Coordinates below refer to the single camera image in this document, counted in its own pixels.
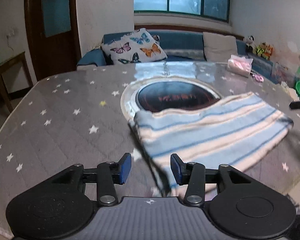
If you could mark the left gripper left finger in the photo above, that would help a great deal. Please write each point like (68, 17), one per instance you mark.
(110, 174)

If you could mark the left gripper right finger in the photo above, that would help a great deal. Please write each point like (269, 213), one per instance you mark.
(191, 174)

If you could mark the blue striped knit sweater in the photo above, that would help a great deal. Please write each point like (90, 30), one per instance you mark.
(238, 130)

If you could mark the clear plastic storage box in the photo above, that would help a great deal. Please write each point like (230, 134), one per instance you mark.
(281, 73)

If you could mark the pink scrunchie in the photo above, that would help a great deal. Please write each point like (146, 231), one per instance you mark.
(258, 78)

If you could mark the orange plush toys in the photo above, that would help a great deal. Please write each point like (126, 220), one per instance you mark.
(264, 50)

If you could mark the pink tissue pack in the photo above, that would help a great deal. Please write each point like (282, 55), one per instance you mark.
(239, 65)

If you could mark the panda plush toy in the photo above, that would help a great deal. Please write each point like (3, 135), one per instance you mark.
(249, 44)

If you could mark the round black induction cooker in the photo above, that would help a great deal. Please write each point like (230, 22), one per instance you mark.
(159, 96)

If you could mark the beige cushion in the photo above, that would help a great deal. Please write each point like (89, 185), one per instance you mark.
(219, 48)

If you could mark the butterfly print pillow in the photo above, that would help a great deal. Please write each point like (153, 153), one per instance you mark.
(138, 46)

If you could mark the dark wooden side table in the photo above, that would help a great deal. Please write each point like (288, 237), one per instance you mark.
(15, 80)

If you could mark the dark wooden door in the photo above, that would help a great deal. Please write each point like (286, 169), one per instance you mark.
(52, 35)

